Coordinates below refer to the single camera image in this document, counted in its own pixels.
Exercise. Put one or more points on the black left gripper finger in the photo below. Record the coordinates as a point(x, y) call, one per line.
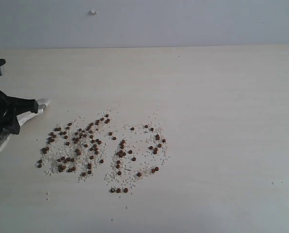
point(19, 106)
point(13, 126)

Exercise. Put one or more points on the white wooden brush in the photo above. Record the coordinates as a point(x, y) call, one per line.
point(22, 119)

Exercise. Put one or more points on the brown and white grains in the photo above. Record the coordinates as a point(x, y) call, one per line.
point(122, 153)

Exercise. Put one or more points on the white blob on wall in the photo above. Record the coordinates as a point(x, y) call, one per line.
point(92, 12)

